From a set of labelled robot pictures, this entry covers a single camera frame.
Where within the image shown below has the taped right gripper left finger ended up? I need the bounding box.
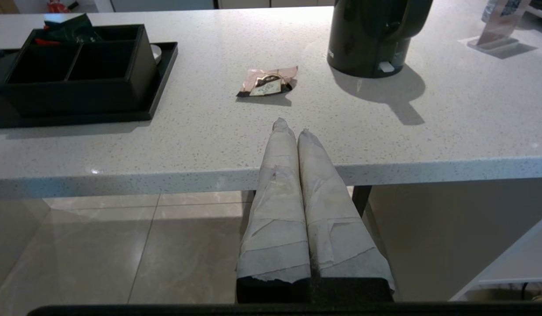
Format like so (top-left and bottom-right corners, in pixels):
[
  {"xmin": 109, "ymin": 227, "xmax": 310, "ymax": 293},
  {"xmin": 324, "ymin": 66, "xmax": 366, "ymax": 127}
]
[{"xmin": 236, "ymin": 117, "xmax": 312, "ymax": 282}]

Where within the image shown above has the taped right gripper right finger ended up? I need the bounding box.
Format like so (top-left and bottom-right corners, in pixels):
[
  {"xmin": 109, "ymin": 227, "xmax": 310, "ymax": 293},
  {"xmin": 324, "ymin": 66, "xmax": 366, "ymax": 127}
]
[{"xmin": 298, "ymin": 129, "xmax": 393, "ymax": 279}]

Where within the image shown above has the pink tea bag packet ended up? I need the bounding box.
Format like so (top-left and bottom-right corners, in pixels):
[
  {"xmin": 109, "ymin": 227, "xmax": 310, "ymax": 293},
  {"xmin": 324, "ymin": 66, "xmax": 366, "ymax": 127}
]
[{"xmin": 237, "ymin": 66, "xmax": 298, "ymax": 97}]

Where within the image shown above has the black electric kettle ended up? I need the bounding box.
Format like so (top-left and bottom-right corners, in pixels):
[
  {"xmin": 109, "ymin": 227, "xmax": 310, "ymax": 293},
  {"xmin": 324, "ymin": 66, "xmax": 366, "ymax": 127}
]
[{"xmin": 327, "ymin": 0, "xmax": 434, "ymax": 79}]

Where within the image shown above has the black rectangular serving tray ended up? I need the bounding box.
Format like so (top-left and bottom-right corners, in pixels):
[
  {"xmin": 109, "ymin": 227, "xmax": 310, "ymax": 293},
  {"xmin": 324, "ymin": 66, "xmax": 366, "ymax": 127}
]
[{"xmin": 0, "ymin": 42, "xmax": 179, "ymax": 129}]

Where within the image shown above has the black compartment organizer box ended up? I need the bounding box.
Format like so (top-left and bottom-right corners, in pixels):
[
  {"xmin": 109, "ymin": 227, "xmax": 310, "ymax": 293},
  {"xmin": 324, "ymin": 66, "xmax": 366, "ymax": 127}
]
[{"xmin": 0, "ymin": 24, "xmax": 158, "ymax": 117}]

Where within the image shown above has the clear acrylic sign holder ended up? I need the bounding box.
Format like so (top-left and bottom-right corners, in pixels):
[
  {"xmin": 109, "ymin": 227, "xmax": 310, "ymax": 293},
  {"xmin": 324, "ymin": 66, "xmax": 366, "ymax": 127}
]
[{"xmin": 467, "ymin": 0, "xmax": 531, "ymax": 54}]

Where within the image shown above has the dark green red sachet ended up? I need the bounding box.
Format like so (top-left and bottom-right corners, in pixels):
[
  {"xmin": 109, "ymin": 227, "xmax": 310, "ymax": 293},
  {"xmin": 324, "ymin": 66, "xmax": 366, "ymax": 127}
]
[{"xmin": 34, "ymin": 13, "xmax": 102, "ymax": 47}]

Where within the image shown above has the red bag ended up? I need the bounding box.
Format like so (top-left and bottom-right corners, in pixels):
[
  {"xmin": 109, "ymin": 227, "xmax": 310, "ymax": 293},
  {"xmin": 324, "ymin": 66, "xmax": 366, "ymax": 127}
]
[{"xmin": 47, "ymin": 0, "xmax": 78, "ymax": 13}]

